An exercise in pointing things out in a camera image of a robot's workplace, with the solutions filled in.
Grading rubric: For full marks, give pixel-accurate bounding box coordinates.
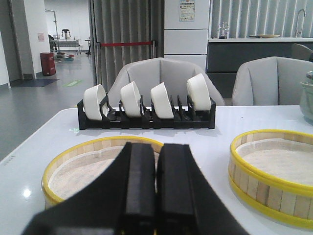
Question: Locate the steel faucet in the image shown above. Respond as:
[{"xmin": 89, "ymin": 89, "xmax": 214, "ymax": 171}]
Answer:
[{"xmin": 294, "ymin": 9, "xmax": 307, "ymax": 38}]

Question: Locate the black dish rack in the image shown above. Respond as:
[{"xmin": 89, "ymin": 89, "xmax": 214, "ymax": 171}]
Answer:
[{"xmin": 77, "ymin": 96, "xmax": 216, "ymax": 130}]

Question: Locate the grey chair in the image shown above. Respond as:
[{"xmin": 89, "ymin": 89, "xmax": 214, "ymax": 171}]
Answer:
[
  {"xmin": 232, "ymin": 56, "xmax": 313, "ymax": 106},
  {"xmin": 108, "ymin": 57, "xmax": 225, "ymax": 107}
]

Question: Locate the green electric cooking pot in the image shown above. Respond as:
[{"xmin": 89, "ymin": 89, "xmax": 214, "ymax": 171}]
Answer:
[{"xmin": 299, "ymin": 71, "xmax": 313, "ymax": 124}]

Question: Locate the red trash bin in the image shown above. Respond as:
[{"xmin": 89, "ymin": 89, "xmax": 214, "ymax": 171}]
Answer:
[{"xmin": 40, "ymin": 52, "xmax": 56, "ymax": 76}]

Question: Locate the white bowl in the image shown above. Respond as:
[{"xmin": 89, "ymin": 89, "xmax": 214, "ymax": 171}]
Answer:
[
  {"xmin": 120, "ymin": 81, "xmax": 141, "ymax": 118},
  {"xmin": 151, "ymin": 82, "xmax": 174, "ymax": 119},
  {"xmin": 186, "ymin": 73, "xmax": 211, "ymax": 111},
  {"xmin": 83, "ymin": 84, "xmax": 106, "ymax": 120}
]

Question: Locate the bamboo steamer tray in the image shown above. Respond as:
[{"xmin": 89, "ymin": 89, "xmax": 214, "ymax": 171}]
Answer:
[
  {"xmin": 228, "ymin": 129, "xmax": 313, "ymax": 229},
  {"xmin": 42, "ymin": 136, "xmax": 163, "ymax": 209}
]

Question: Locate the right grey chair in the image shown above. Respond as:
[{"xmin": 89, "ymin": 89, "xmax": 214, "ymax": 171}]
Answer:
[{"xmin": 232, "ymin": 56, "xmax": 313, "ymax": 106}]

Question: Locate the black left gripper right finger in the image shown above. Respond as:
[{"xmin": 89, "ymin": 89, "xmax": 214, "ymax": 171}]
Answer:
[{"xmin": 156, "ymin": 143, "xmax": 247, "ymax": 235}]

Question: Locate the left grey chair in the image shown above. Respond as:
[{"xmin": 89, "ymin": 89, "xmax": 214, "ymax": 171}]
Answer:
[{"xmin": 108, "ymin": 57, "xmax": 225, "ymax": 107}]

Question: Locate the red barrier belt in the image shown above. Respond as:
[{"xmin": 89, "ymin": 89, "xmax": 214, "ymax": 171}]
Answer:
[{"xmin": 96, "ymin": 41, "xmax": 157, "ymax": 48}]

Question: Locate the grey kitchen counter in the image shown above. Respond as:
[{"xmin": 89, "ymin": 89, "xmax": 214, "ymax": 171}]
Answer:
[{"xmin": 206, "ymin": 37, "xmax": 313, "ymax": 98}]

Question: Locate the white refrigerator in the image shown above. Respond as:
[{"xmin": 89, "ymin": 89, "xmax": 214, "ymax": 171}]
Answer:
[{"xmin": 164, "ymin": 0, "xmax": 210, "ymax": 70}]

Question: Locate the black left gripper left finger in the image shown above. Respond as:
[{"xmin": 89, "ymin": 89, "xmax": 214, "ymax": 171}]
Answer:
[{"xmin": 23, "ymin": 142, "xmax": 155, "ymax": 235}]

